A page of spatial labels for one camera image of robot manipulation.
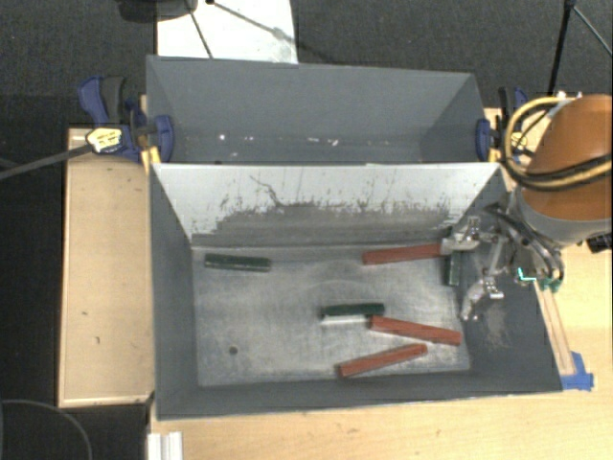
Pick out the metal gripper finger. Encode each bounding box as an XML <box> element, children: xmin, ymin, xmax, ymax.
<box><xmin>440</xmin><ymin>215</ymin><xmax>482</xmax><ymax>258</ymax></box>
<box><xmin>458</xmin><ymin>277</ymin><xmax>506</xmax><ymax>324</ymax></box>

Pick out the red-brown flat block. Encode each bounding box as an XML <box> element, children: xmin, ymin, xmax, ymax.
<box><xmin>335</xmin><ymin>343</ymin><xmax>429</xmax><ymax>380</ymax></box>
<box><xmin>360</xmin><ymin>241</ymin><xmax>452</xmax><ymax>266</ymax></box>
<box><xmin>367</xmin><ymin>314</ymin><xmax>464</xmax><ymax>347</ymax></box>

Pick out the dark green flat block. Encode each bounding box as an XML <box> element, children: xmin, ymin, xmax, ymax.
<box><xmin>203</xmin><ymin>252</ymin><xmax>272</xmax><ymax>274</ymax></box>
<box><xmin>319</xmin><ymin>302</ymin><xmax>386</xmax><ymax>319</ymax></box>

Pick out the grey metal bin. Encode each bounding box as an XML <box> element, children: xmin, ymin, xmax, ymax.
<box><xmin>145</xmin><ymin>54</ymin><xmax>564</xmax><ymax>421</ymax></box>

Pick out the pale wood board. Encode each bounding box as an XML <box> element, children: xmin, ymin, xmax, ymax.
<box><xmin>57</xmin><ymin>126</ymin><xmax>157</xmax><ymax>409</ymax></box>

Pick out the black cylinder on white bracket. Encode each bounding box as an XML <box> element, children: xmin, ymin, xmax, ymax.
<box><xmin>584</xmin><ymin>231</ymin><xmax>613</xmax><ymax>254</ymax></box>

